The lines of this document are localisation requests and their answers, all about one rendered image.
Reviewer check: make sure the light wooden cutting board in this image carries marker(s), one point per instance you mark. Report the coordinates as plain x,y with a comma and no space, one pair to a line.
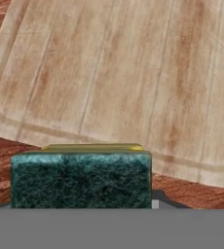
123,74

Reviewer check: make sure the green and yellow sponge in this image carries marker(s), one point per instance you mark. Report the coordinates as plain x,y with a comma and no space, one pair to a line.
81,180

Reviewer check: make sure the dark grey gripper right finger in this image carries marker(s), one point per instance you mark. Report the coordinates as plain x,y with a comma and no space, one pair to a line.
161,198

